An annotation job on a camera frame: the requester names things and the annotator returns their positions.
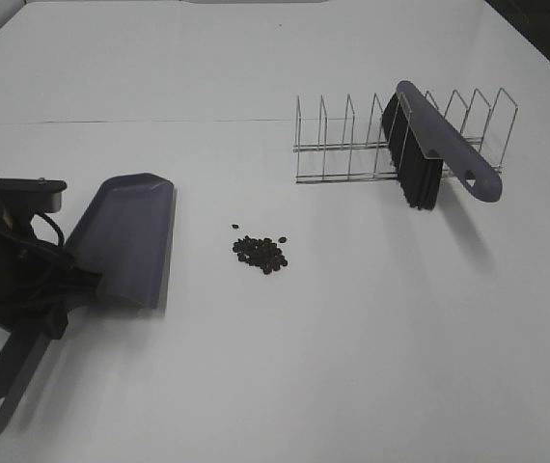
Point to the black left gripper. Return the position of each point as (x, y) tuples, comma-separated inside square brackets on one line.
[(36, 272)]

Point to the purple plastic dustpan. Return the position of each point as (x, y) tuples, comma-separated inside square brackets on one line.
[(125, 234)]

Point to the pile of coffee beans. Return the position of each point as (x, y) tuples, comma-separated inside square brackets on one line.
[(265, 253)]

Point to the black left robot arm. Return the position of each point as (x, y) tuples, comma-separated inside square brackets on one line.
[(39, 277)]

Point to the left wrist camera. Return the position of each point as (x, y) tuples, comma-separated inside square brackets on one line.
[(26, 195)]

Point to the metal wire rack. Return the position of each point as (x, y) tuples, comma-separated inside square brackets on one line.
[(353, 147)]

